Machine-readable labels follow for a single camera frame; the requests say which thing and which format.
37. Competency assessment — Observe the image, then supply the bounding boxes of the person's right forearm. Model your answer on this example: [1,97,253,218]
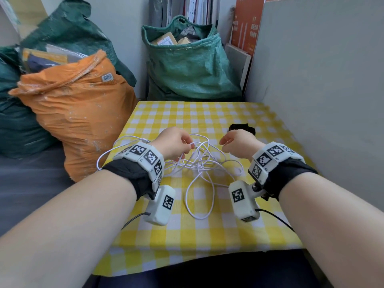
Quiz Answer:
[279,172,384,288]

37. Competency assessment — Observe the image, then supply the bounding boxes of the large grey board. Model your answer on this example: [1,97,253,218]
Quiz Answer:
[243,0,384,212]

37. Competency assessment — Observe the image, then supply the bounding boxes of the black wrist strap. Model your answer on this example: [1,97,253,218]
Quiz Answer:
[264,158,318,201]
[102,158,158,201]

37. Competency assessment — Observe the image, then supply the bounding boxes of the dark blue parcel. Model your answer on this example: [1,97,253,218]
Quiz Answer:
[27,54,60,73]

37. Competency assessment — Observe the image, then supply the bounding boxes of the white cable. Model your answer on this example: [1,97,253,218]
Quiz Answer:
[96,134,244,220]

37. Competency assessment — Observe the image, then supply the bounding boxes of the person's left hand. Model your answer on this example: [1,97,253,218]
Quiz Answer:
[149,126,196,162]

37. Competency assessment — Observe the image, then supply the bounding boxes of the grey plastic parcel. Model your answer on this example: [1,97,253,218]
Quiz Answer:
[177,25,214,42]

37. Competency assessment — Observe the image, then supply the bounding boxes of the tall crumpled green sack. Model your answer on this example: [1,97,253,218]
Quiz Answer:
[19,0,137,87]

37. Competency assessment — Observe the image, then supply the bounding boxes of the person's left forearm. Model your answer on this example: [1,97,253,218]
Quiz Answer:
[0,169,137,288]

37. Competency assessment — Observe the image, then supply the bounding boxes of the grey folded cover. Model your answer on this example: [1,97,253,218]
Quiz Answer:
[149,0,172,28]

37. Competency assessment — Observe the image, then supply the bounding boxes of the white marker wrist band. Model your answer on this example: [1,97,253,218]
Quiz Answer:
[112,141,166,192]
[248,142,306,185]

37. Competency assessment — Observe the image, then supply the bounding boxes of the bundle of leaning boards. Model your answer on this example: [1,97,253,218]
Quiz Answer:
[196,0,221,26]

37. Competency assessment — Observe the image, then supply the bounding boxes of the black camera cable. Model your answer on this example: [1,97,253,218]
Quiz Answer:
[121,211,152,231]
[255,208,296,233]

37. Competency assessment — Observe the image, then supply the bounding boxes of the black strap loop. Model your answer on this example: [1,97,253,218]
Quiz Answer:
[228,123,256,136]

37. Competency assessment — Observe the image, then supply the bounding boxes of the orange woven sack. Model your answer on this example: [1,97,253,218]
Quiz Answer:
[8,50,138,183]

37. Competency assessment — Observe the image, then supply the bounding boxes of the labelled cardboard box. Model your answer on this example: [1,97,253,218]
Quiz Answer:
[150,32,178,46]

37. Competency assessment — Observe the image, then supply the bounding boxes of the small pale leaning board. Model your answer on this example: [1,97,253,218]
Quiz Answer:
[224,43,252,92]

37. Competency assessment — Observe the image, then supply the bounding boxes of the orange poster board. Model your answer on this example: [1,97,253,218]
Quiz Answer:
[230,0,267,56]

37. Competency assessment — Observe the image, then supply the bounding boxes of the person's right hand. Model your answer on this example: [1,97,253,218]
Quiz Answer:
[219,129,266,162]

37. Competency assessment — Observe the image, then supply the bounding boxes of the clear plastic parcel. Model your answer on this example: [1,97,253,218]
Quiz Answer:
[45,43,89,62]

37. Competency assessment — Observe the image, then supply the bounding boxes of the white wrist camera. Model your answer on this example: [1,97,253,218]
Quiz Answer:
[144,185,176,226]
[228,180,268,222]

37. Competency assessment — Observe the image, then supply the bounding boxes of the upright open green sack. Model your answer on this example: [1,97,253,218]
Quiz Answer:
[141,14,243,102]

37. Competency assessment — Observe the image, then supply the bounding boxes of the yellow checkered tablecloth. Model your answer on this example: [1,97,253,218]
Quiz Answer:
[93,101,318,277]

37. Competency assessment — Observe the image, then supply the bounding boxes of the person's legs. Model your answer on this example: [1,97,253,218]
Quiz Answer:
[91,250,323,288]

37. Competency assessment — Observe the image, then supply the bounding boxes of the yellow flat parcel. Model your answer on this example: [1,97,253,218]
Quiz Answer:
[22,48,69,72]

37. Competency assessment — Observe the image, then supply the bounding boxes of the dark green woven sack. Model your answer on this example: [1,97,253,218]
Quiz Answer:
[0,46,59,159]

